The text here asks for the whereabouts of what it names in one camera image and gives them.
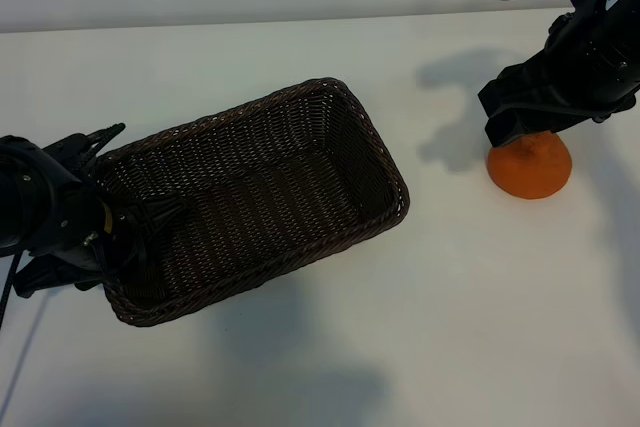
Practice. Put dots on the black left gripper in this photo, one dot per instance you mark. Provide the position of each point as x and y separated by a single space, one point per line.
45 197

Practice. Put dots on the orange fruit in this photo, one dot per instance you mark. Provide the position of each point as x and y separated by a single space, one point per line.
535 172

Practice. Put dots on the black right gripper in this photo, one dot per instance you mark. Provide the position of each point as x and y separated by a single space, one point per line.
585 72

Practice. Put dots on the dark brown wicker basket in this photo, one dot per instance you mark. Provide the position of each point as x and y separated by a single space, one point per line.
250 207

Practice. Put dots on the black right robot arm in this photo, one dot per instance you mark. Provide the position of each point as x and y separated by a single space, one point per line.
620 7

